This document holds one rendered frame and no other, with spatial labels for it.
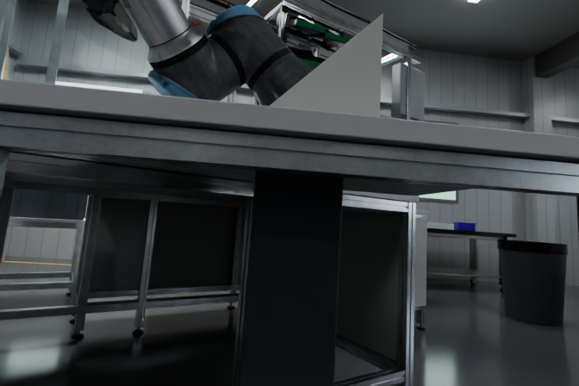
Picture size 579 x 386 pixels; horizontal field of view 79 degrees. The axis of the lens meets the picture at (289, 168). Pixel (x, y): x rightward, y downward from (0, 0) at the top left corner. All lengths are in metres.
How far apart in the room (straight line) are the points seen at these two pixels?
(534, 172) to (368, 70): 0.28
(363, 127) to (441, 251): 5.51
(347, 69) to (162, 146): 0.31
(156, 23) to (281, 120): 0.33
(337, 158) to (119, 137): 0.27
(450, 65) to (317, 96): 6.01
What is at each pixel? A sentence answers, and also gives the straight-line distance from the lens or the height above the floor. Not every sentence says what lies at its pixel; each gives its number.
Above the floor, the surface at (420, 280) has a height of 0.35.
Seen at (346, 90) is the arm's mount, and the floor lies 0.93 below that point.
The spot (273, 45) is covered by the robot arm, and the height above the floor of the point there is 1.06.
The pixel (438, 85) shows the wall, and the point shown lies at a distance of 6.31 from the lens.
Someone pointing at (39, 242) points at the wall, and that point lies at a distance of 5.86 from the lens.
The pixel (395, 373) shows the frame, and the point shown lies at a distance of 1.59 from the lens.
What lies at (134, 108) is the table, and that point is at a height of 0.84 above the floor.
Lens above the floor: 0.73
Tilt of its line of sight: 8 degrees up
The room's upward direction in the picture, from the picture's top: 4 degrees clockwise
